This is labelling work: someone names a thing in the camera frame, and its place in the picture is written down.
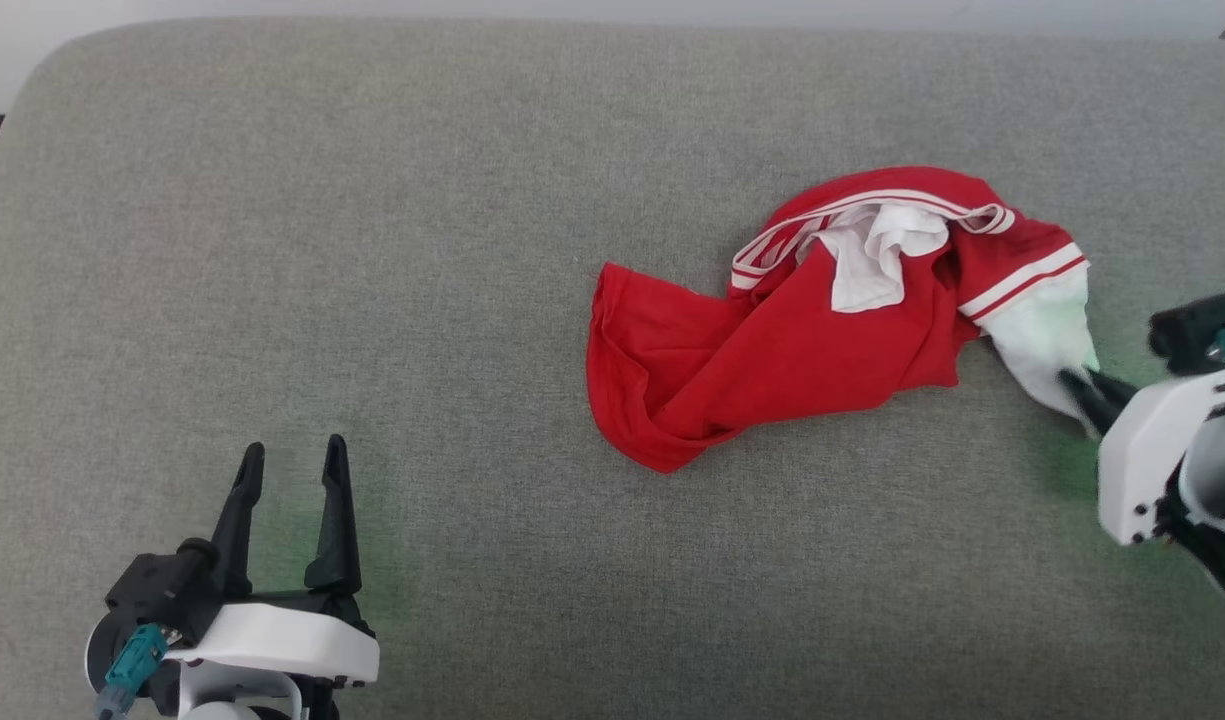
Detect teal left camera cable connector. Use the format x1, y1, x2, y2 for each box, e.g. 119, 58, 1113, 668
94, 623, 170, 719

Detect grey fabric sofa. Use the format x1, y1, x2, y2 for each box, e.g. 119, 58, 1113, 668
0, 18, 1225, 720

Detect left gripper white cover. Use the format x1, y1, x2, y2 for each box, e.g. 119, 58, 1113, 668
167, 434, 380, 691

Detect red garment with white trim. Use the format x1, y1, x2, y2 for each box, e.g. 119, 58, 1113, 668
586, 165, 1101, 474

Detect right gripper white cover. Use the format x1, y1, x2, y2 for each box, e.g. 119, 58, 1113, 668
1059, 360, 1225, 547

